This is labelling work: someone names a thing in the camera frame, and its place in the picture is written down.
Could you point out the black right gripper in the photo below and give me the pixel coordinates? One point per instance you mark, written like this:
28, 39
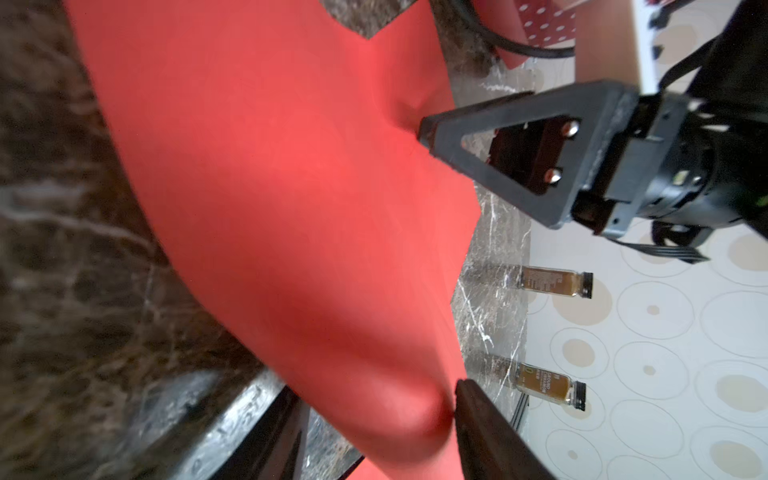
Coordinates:
548, 155

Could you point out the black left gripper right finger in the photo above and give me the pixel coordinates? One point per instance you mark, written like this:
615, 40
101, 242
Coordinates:
489, 447

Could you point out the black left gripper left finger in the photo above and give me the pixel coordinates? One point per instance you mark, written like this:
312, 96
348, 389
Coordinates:
275, 447

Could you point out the jar with black lid near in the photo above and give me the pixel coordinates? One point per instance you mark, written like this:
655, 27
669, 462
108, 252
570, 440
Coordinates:
554, 387

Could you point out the jar with black lid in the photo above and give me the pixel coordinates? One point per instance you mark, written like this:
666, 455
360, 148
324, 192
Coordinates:
554, 387
558, 282

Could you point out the jar with black lid far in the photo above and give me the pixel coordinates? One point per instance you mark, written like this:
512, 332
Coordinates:
558, 282

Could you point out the red polka dot toaster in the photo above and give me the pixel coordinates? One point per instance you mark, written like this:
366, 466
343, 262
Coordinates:
538, 23

